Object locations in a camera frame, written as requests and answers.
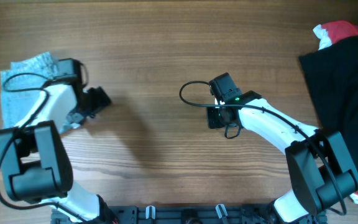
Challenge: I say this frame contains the light blue denim shorts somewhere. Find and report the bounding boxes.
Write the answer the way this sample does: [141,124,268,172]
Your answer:
[0,51,82,134]

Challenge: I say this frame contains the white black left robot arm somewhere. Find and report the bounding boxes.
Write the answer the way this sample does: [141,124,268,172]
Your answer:
[0,80,119,223]

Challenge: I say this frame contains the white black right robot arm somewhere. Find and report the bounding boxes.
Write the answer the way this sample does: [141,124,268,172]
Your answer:
[206,91,358,223]

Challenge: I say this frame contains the black garment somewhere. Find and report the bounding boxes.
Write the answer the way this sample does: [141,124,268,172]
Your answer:
[298,36,358,170]

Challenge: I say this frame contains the red and white garment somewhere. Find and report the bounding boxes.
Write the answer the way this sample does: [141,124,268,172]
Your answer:
[313,21,358,50]

